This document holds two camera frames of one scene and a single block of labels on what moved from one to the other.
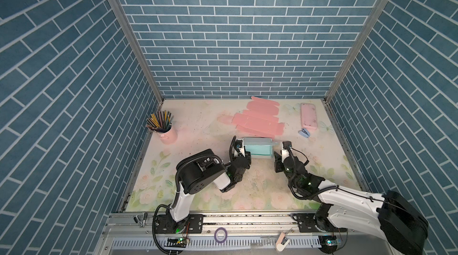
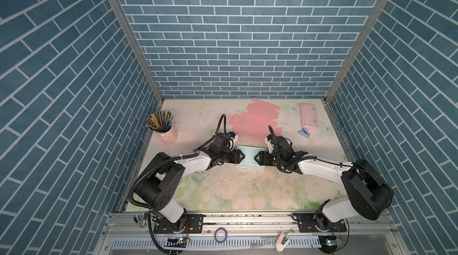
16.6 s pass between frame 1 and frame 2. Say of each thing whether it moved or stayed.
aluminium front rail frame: stayed
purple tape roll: stayed
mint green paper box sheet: moved
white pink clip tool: stayed
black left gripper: moved
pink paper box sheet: stayed
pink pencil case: stayed
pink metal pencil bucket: stayed
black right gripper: moved
